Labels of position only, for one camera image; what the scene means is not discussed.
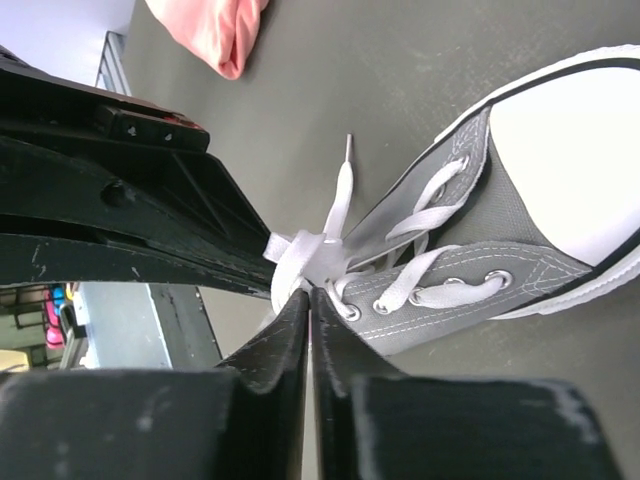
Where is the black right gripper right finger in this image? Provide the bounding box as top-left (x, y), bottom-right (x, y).
top-left (310, 289), bottom-right (621, 479)

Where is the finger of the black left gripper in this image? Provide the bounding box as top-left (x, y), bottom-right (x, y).
top-left (1, 51), bottom-right (273, 276)
top-left (1, 233), bottom-right (270, 299)

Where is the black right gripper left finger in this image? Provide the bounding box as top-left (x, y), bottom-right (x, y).
top-left (1, 291), bottom-right (309, 479)

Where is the white shoelace of shoe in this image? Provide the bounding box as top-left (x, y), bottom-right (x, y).
top-left (263, 134), bottom-right (513, 321)

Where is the grey sneaker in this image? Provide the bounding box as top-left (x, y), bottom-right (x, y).
top-left (334, 44), bottom-right (639, 355)

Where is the pink folded cloth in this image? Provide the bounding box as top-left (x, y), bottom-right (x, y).
top-left (146, 0), bottom-right (269, 80)

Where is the aluminium frame rail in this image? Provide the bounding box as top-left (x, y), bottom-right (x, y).
top-left (95, 31), bottom-right (131, 96)

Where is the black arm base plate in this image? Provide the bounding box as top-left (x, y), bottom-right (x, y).
top-left (149, 284), bottom-right (222, 370)

